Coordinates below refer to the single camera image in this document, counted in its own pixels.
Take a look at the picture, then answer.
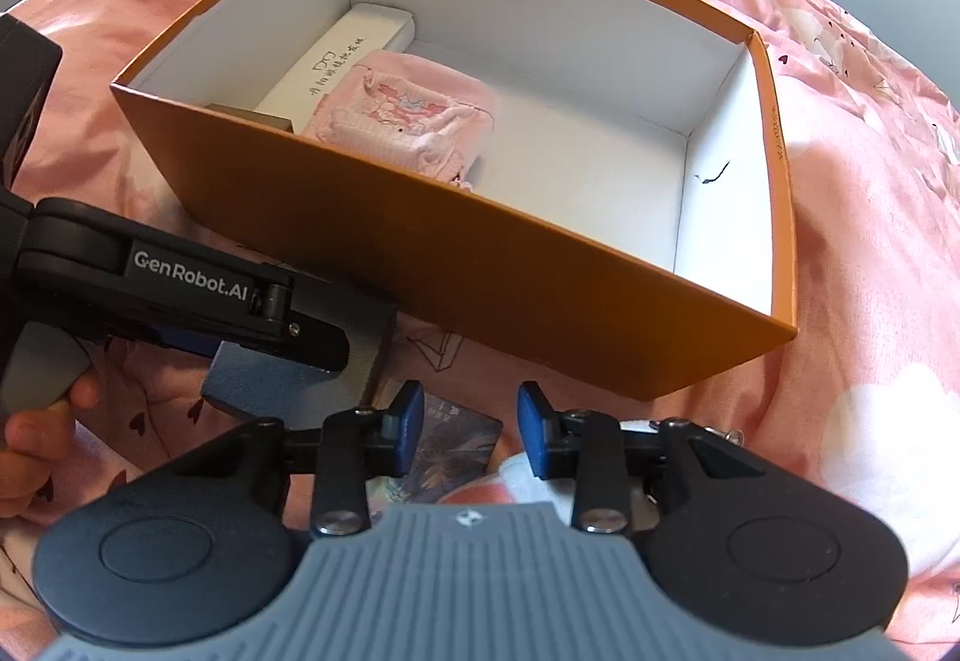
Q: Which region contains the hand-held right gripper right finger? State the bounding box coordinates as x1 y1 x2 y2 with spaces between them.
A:
516 381 758 536

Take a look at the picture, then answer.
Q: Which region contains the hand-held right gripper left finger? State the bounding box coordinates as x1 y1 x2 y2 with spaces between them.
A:
161 379 426 540

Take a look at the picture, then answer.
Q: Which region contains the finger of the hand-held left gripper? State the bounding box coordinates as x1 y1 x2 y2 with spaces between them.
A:
146 282 351 375

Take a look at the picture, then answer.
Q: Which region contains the dark printed foil packet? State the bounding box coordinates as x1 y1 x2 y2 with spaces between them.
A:
379 402 503 504

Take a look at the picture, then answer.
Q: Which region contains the orange cardboard box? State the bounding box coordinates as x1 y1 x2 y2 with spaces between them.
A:
111 0 797 401

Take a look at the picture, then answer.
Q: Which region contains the small gold box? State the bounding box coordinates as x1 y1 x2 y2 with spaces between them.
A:
206 101 295 138

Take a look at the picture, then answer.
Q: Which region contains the pink fabric pouch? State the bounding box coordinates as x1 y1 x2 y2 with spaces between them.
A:
300 49 500 189

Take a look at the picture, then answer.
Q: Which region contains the long white box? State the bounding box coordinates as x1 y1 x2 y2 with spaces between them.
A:
255 1 417 133

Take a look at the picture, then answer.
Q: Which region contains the person's left hand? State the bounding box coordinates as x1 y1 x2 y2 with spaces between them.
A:
0 372 102 521

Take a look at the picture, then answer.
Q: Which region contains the pink printed duvet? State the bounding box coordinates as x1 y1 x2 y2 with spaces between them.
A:
0 0 960 661

